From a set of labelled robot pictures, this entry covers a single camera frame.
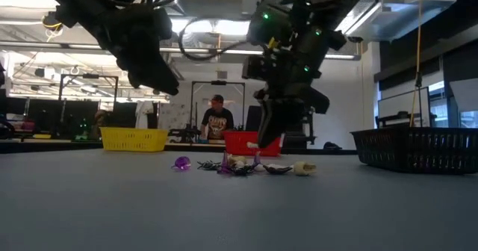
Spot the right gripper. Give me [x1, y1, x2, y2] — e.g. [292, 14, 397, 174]
[253, 49, 332, 149]

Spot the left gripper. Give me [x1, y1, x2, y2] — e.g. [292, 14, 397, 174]
[95, 6, 180, 96]

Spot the black chair back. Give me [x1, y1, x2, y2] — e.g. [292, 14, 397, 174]
[245, 105, 262, 132]

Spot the black equipment cabinet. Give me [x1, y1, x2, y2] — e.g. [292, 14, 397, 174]
[285, 111, 315, 150]

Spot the red plastic basket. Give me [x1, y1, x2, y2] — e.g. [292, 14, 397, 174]
[223, 131, 285, 158]

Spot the white hanging coat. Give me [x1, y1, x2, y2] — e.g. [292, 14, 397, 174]
[134, 100, 155, 129]

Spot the white board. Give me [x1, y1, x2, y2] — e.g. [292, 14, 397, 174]
[159, 102, 192, 142]

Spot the person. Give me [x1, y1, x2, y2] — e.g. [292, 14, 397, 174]
[199, 94, 235, 140]
[91, 109, 109, 140]

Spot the yellow plastic basket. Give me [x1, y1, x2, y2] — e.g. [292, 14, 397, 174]
[99, 126, 170, 153]

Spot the long ceiling light strip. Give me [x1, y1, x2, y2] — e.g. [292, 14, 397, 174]
[160, 47, 356, 61]

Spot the bright ceiling light panel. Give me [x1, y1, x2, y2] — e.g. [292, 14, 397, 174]
[170, 17, 252, 37]

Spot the grey ceiling air unit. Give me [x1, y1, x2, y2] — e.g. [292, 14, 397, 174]
[240, 0, 264, 16]

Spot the black plastic basket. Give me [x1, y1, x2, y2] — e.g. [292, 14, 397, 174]
[350, 125, 478, 176]

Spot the black upright stand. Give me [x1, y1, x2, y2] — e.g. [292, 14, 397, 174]
[415, 71, 425, 128]

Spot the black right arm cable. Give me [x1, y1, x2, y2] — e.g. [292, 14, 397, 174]
[178, 17, 262, 61]

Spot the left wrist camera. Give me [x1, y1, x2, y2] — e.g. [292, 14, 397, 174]
[151, 6, 173, 41]

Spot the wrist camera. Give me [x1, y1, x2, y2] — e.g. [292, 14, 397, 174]
[151, 6, 173, 41]
[241, 55, 279, 82]

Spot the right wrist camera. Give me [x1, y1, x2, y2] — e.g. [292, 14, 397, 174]
[241, 55, 279, 82]

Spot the black metal frame rig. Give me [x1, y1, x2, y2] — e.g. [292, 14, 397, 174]
[190, 80, 246, 143]
[58, 74, 120, 132]

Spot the black yellow cable reel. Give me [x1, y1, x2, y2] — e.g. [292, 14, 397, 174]
[40, 13, 64, 34]

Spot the black table frame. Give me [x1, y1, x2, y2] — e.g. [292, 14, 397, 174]
[0, 138, 358, 155]

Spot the yellow hanging cord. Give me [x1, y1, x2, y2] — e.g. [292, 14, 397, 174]
[409, 0, 423, 128]

